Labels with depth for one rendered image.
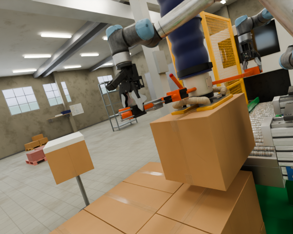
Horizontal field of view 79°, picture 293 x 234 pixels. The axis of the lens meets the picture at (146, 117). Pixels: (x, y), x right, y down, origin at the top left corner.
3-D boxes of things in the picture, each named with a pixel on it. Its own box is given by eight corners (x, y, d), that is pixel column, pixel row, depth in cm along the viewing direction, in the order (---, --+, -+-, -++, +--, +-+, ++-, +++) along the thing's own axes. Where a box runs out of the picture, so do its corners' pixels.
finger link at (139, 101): (153, 104, 75) (143, 87, 76) (144, 108, 71) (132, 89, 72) (149, 108, 77) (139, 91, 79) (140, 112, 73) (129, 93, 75)
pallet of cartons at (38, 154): (58, 155, 657) (54, 144, 651) (35, 165, 597) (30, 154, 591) (47, 154, 735) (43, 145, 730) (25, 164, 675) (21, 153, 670)
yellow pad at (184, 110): (196, 103, 142) (194, 97, 141) (207, 101, 135) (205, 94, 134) (171, 115, 119) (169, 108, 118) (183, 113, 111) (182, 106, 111)
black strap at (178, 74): (188, 75, 133) (187, 70, 132) (218, 66, 116) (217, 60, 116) (171, 80, 117) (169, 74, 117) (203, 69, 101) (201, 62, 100)
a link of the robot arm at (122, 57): (119, 51, 70) (108, 58, 76) (122, 63, 70) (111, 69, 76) (133, 51, 75) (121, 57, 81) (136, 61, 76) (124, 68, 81)
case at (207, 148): (205, 144, 159) (194, 101, 154) (256, 145, 131) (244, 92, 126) (165, 179, 118) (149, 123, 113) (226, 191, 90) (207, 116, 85)
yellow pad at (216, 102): (219, 99, 128) (217, 92, 128) (233, 96, 121) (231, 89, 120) (196, 112, 105) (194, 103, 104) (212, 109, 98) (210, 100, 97)
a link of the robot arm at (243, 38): (239, 37, 120) (253, 31, 114) (241, 44, 121) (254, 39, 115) (236, 37, 115) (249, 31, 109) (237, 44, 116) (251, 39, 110)
